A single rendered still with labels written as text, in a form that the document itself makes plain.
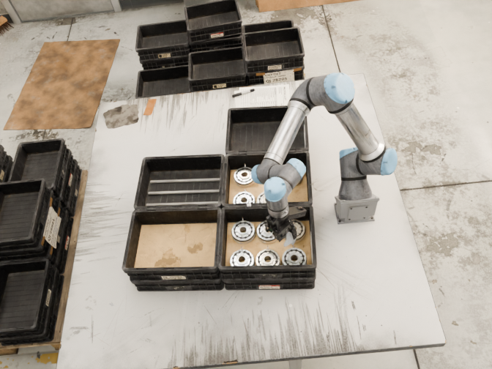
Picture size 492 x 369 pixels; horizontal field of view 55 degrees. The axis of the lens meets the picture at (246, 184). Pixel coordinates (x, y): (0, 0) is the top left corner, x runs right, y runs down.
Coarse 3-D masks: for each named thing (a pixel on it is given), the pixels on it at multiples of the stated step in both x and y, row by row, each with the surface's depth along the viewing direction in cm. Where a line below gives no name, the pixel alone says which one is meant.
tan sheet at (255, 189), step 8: (232, 176) 229; (304, 176) 225; (232, 184) 226; (256, 184) 225; (304, 184) 222; (232, 192) 224; (240, 192) 223; (248, 192) 223; (256, 192) 223; (296, 192) 220; (304, 192) 220; (232, 200) 221; (256, 200) 220; (288, 200) 218; (296, 200) 218; (304, 200) 218
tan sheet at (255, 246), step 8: (232, 224) 214; (256, 224) 212; (304, 224) 210; (232, 240) 209; (256, 240) 208; (304, 240) 206; (232, 248) 206; (240, 248) 206; (248, 248) 206; (256, 248) 205; (264, 248) 205; (272, 248) 205; (280, 248) 204; (288, 248) 204; (304, 248) 203; (280, 256) 202; (280, 264) 200
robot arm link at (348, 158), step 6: (342, 150) 211; (348, 150) 208; (354, 150) 207; (342, 156) 211; (348, 156) 209; (354, 156) 207; (342, 162) 211; (348, 162) 209; (354, 162) 206; (342, 168) 212; (348, 168) 209; (354, 168) 207; (342, 174) 213; (348, 174) 210; (354, 174) 209; (360, 174) 209
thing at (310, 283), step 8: (224, 280) 200; (232, 280) 199; (240, 280) 199; (248, 280) 199; (256, 280) 198; (264, 280) 198; (272, 280) 198; (280, 280) 198; (288, 280) 198; (296, 280) 197; (304, 280) 197; (312, 280) 197; (232, 288) 208; (240, 288) 208; (248, 288) 207; (256, 288) 207; (272, 288) 206; (280, 288) 206; (288, 288) 206; (296, 288) 205; (304, 288) 205; (312, 288) 205
